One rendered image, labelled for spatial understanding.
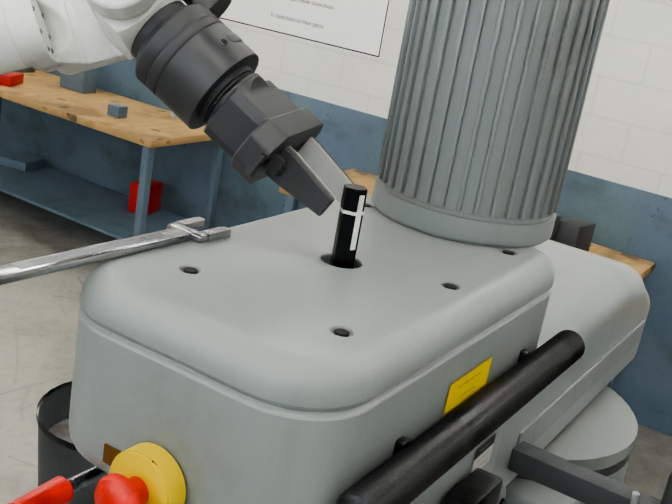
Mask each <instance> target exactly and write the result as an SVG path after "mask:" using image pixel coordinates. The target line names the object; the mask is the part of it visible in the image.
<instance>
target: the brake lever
mask: <svg viewBox="0 0 672 504"><path fill-rule="evenodd" d="M106 475H108V473H106V472H105V471H103V470H101V469H99V468H98V467H96V466H93V467H91V468H89V469H87V470H85V471H83V472H81V473H79V474H77V475H75V476H73V477H71V478H69V479H66V478H64V477H62V476H57V477H55V478H53V479H51V480H49V481H47V482H46V483H44V484H42V485H40V486H38V487H37V488H35V489H33V490H31V491H29V492H28V493H26V494H24V495H22V496H20V497H19V498H17V499H15V500H13V501H11V502H10V503H8V504H68V503H70V502H71V500H72V498H73V492H75V491H77V490H79V489H81V488H83V487H85V486H87V485H89V484H91V483H93V482H95V481H97V480H99V479H101V478H103V477H104V476H106Z"/></svg>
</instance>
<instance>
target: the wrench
mask: <svg viewBox="0 0 672 504"><path fill-rule="evenodd" d="M204 222H205V219H204V218H201V217H194V218H189V219H184V220H179V221H176V222H174V223H169V224H168V225H167V229H165V230H160V231H156V232H151V233H147V234H142V235H137V236H133V237H128V238H124V239H119V240H115V241H110V242H105V243H101V244H96V245H92V246H87V247H82V248H78V249H73V250H69V251H64V252H59V253H55V254H50V255H46V256H41V257H37V258H32V259H27V260H23V261H18V262H14V263H9V264H4V265H0V285H4V284H8V283H12V282H16V281H20V280H25V279H29V278H33V277H37V276H41V275H46V274H50V273H54V272H58V271H62V270H67V269H71V268H75V267H79V266H83V265H88V264H92V263H96V262H100V261H104V260H109V259H113V258H117V257H121V256H125V255H130V254H134V253H138V252H142V251H146V250H151V249H155V248H159V247H163V246H167V245H172V244H176V243H180V242H184V241H188V240H192V241H195V242H197V243H203V242H210V241H214V240H219V239H223V238H227V237H230V234H231V229H229V228H227V227H216V228H212V229H207V230H203V231H201V232H200V231H197V230H195V229H199V228H203V227H204Z"/></svg>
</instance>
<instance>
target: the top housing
mask: <svg viewBox="0 0 672 504"><path fill-rule="evenodd" d="M340 205H341V203H340V202H338V201H337V200H335V201H334V202H333V203H332V205H331V206H330V207H329V208H328V209H327V210H326V211H325V212H324V214H322V215H321V216H318V215H317V214H315V213H314V212H313V211H311V210H310V209H309V208H303V209H300V210H296V211H292V212H288V213H284V214H280V215H276V216H272V217H269V218H265V219H261V220H257V221H253V222H249V223H245V224H241V225H238V226H234V227H230V228H229V229H231V234H230V237H227V238H223V239H219V240H214V241H210V242H203V243H197V242H195V241H192V240H188V241H184V242H180V243H176V244H172V245H167V246H163V247H159V248H155V249H151V250H146V251H142V252H138V253H134V254H130V255H125V256H121V257H117V258H113V259H109V260H106V261H104V262H102V263H101V264H99V265H98V266H96V267H95V268H94V269H93V270H92V271H91V272H90V273H89V274H88V276H87V277H86V278H85V280H84V283H83V286H82V289H81V293H80V304H81V306H80V309H79V313H78V323H77V334H76V345H75V356H74V367H73V378H72V389H71V400H70V411H69V431H70V437H71V439H72V441H73V443H74V445H75V447H76V449H77V451H78V452H79V453H80V454H81V455H82V456H83V457H84V458H85V459H86V460H88V461H89V462H90V463H92V464H93V465H95V466H96V467H98V468H99V469H101V470H103V471H105V472H106V473H108V474H110V468H111V466H110V465H108V464H106V463H104V462H103V461H102V460H103V450H104V444H105V443H107V444H109V445H111V446H112V447H114V448H116V449H118V450H120V451H121V452H123V451H125V450H127V449H129V448H131V447H133V446H135V445H137V444H139V443H143V442H149V443H154V444H156V445H159V446H160V447H162V448H163V449H165V450H166V451H167V452H168V453H169V454H170V455H171V456H172V457H173V458H174V459H175V461H176V462H177V464H178V466H179V467H180V469H181V472H182V474H183V477H184V481H185V487H186V498H185V503H184V504H336V500H337V499H338V497H339V496H340V495H341V494H342V493H344V492H345V491H346V490H348V489H349V488H350V487H352V486H353V485H354V484H356V483H357V482H358V481H360V480H361V479H362V478H364V477H365V476H366V475H368V474H369V473H370V472H372V471H373V470H374V469H376V468H377V467H378V466H380V465H381V464H383V463H384V462H386V460H388V459H390V457H392V455H393V450H394V446H395V442H396V440H397V439H399V438H400V437H402V436H406V437H408V438H410V439H411V442H412V441H413V440H415V439H416V438H418V437H419V436H420V435H422V434H423V433H424V432H426V431H427V430H428V429H430V428H431V427H433V425H435V424H436V423H438V422H439V421H440V420H442V419H443V418H445V417H446V416H447V415H449V414H450V413H451V412H452V411H454V410H455V409H457V408H458V407H459V406H461V405H462V404H463V403H464V402H466V401H467V400H469V399H470V398H471V397H472V396H474V395H475V394H477V393H478V392H479V391H481V390H482V389H483V388H485V387H486V386H488V385H489V384H490V383H491V382H493V381H494V380H496V379H497V378H498V377H499V376H501V375H502V374H504V373H505V372H506V371H508V370H509V369H510V368H512V367H513V366H514V365H516V364H517V362H518V358H519V354H520V351H521V350H522V349H524V348H526V349H529V350H531V353H532V352H533V351H535V350H536V349H537V345H538V341H539V337H540V333H541V329H542V325H543V321H544V317H545V314H546V310H547V306H548V302H549V298H550V294H551V291H550V289H551V288H552V286H553V282H554V274H555V272H554V268H553V265H552V263H551V261H550V260H549V258H548V257H547V256H546V255H545V254H543V253H542V252H541V251H539V250H538V249H536V248H534V247H525V248H498V247H487V246H479V245H473V244H467V243H462V242H456V241H452V240H448V239H444V238H440V237H436V236H432V235H429V234H426V233H423V232H420V231H417V230H414V229H411V228H409V227H406V226H404V225H402V224H399V223H397V222H395V221H393V220H392V219H390V218H388V217H387V216H385V215H384V214H382V213H381V212H380V211H379V210H378V209H377V207H376V206H375V205H374V203H373V201H372V196H367V197H366V202H365V208H364V215H363V218H362V224H361V229H360V235H359V240H358V245H357V251H356V256H355V262H354V267H353V269H346V268H339V267H335V266H332V265H330V261H331V256H332V250H333V244H334V239H335V233H336V227H337V222H338V216H339V211H340Z"/></svg>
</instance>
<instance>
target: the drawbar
mask: <svg viewBox="0 0 672 504"><path fill-rule="evenodd" d="M367 192H368V190H367V189H366V187H365V186H362V185H358V184H354V183H353V184H344V188H343V194H342V199H341V205H340V206H341V208H342V209H343V210H347V211H351V212H357V209H358V203H359V198H360V196H364V195H365V198H364V204H363V209H362V212H364V208H365V202H366V197H367ZM362 218H363V215H361V220H360V225H359V231H358V236H357V242H356V247H355V250H350V247H351V241H352V236H353V230H354V225H355V219H356V216H352V215H349V214H345V213H342V212H341V211H339V216H338V222H337V227H336V233H335V239H334V244H333V250H332V256H331V261H330V265H332V266H335V267H339V268H346V269H353V267H354V262H355V256H356V251H357V245H358V240H359V235H360V229H361V224H362Z"/></svg>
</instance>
